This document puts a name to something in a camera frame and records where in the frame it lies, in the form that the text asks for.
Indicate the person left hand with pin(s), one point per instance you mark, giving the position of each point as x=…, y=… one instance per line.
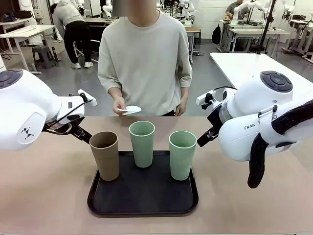
x=181, y=109

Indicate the brown tall cup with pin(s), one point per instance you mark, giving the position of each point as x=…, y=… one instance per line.
x=104, y=156

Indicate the person right forearm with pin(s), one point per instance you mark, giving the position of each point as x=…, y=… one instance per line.
x=115, y=93

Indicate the white background workbench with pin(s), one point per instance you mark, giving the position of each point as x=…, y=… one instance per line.
x=256, y=31

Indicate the grey plastic stool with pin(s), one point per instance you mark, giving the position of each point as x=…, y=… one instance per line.
x=43, y=56

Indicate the seated person in background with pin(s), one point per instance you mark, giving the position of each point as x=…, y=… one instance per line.
x=233, y=9

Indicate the bystander in grey hoodie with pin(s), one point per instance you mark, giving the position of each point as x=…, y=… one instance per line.
x=73, y=31

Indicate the black backpack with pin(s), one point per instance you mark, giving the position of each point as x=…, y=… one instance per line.
x=216, y=34

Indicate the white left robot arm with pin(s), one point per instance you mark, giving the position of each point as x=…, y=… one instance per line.
x=24, y=110

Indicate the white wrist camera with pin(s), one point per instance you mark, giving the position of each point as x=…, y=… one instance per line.
x=204, y=98
x=88, y=98

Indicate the person torso light shirt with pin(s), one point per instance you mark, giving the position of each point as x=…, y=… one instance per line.
x=144, y=61

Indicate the white cylindrical bin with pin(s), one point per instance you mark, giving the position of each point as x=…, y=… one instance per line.
x=1, y=62

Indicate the white scalloped paper coaster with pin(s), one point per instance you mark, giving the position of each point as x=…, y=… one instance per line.
x=132, y=109

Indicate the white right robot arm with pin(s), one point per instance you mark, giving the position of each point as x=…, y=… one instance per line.
x=244, y=137

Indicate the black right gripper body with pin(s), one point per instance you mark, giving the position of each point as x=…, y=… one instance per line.
x=214, y=120

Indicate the black plastic tray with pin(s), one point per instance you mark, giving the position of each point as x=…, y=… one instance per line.
x=141, y=195

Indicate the white desk with metal legs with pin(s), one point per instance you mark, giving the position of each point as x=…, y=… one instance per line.
x=22, y=31

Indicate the black tripod pole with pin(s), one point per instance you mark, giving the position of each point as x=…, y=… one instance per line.
x=265, y=27

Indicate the person right hand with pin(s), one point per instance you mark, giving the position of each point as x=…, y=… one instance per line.
x=119, y=105

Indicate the person left forearm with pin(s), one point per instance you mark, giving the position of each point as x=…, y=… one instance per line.
x=184, y=94

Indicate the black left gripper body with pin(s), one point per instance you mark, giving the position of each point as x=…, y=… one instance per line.
x=76, y=129

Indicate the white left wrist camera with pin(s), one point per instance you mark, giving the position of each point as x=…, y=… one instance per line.
x=88, y=98

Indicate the green tall cup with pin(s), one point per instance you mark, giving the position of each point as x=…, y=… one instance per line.
x=142, y=149
x=182, y=159

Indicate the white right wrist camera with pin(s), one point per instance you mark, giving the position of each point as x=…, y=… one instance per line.
x=204, y=98

